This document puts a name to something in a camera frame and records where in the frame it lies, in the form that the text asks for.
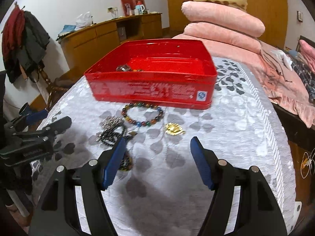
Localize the black bead necklace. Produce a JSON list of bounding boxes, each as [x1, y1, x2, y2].
[[95, 124, 138, 173]]

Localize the silver ball chain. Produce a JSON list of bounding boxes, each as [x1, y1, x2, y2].
[[101, 115, 125, 131]]

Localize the silver wrist watch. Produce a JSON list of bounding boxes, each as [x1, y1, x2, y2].
[[116, 65, 142, 72]]

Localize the white grey leaf bedspread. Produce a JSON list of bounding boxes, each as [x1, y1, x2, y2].
[[31, 57, 296, 235]]

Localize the gold pendant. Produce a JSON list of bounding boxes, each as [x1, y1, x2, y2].
[[164, 123, 185, 136]]

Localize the hanging dark clothes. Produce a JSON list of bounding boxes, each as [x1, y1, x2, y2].
[[2, 4, 50, 84]]

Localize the wooden sideboard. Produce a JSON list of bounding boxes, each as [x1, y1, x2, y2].
[[60, 13, 163, 81]]

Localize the blue cloth on sideboard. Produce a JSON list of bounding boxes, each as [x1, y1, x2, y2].
[[56, 25, 76, 41]]

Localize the white plastic bag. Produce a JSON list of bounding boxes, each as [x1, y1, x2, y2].
[[75, 12, 93, 31]]

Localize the red tin box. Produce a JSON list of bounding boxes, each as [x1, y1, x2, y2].
[[84, 39, 217, 110]]

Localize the pink bed sheet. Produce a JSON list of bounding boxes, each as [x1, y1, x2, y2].
[[174, 34, 314, 128]]

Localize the plaid shirt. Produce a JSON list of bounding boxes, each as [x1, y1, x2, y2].
[[291, 58, 315, 104]]

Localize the lower pink pillow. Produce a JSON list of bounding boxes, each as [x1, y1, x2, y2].
[[184, 22, 261, 54]]

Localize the pink pillow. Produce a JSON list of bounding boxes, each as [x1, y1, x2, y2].
[[181, 1, 265, 37], [184, 22, 261, 54]]

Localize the white kettle red lid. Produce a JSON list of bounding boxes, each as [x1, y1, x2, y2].
[[135, 1, 146, 14]]

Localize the folded pink garment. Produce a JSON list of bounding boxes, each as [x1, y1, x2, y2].
[[299, 40, 315, 71]]

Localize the upper pink pillow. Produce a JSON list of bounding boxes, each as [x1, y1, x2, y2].
[[181, 1, 265, 37]]

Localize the multicolour bead bracelet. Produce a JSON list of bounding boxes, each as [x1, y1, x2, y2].
[[121, 102, 165, 127]]

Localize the white cable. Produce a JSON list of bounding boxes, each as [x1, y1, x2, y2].
[[300, 147, 315, 180]]

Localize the wall power socket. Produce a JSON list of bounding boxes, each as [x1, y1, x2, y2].
[[107, 7, 118, 19]]

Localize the red picture frame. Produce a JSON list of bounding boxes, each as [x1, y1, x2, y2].
[[121, 0, 147, 16]]

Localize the wall switch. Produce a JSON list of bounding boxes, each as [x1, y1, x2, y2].
[[297, 11, 303, 22]]

